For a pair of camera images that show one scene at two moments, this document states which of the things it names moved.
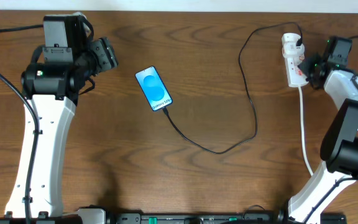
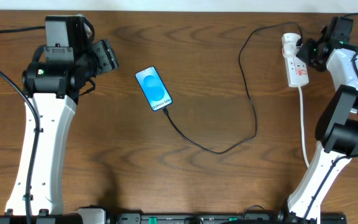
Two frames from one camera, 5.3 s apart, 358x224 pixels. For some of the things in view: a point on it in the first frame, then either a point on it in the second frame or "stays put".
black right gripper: [304, 66] -> [302, 53]
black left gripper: [105, 53] stays put
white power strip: [296, 78] stays put
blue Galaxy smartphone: [153, 88] stays put
